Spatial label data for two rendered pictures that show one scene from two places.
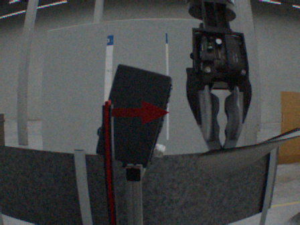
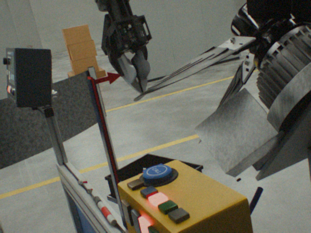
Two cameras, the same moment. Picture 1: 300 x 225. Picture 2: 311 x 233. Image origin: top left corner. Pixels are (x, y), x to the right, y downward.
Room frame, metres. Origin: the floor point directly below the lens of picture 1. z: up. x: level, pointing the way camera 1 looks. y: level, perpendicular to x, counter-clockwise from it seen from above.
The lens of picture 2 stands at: (-0.04, 0.26, 1.29)
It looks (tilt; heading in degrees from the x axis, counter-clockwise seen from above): 16 degrees down; 333
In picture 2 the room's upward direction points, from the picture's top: 12 degrees counter-clockwise
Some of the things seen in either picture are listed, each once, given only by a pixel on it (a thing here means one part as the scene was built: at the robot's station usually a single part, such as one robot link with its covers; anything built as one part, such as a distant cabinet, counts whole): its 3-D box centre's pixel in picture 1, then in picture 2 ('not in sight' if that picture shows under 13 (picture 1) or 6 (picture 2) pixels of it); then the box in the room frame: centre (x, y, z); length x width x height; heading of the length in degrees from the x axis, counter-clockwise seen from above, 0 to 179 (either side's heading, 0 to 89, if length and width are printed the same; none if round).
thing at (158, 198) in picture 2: not in sight; (158, 199); (0.32, 0.10, 1.08); 0.02 x 0.02 x 0.01; 87
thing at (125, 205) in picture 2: not in sight; (127, 212); (0.38, 0.12, 1.04); 0.02 x 0.01 x 0.03; 177
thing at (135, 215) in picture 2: not in sight; (138, 223); (0.35, 0.12, 1.04); 0.02 x 0.01 x 0.03; 177
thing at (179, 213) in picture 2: not in sight; (178, 215); (0.27, 0.10, 1.08); 0.02 x 0.02 x 0.01; 87
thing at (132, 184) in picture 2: not in sight; (135, 184); (0.38, 0.10, 1.08); 0.02 x 0.02 x 0.01; 87
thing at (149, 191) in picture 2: not in sight; (149, 192); (0.34, 0.10, 1.08); 0.02 x 0.02 x 0.01; 87
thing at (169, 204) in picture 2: not in sight; (167, 206); (0.30, 0.10, 1.08); 0.02 x 0.02 x 0.01; 87
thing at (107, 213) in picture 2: not in sight; (104, 209); (0.73, 0.05, 0.87); 0.14 x 0.01 x 0.01; 175
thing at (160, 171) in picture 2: not in sight; (158, 174); (0.38, 0.07, 1.08); 0.04 x 0.04 x 0.02
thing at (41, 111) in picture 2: (136, 167); (41, 107); (1.26, 0.03, 1.04); 0.24 x 0.03 x 0.03; 177
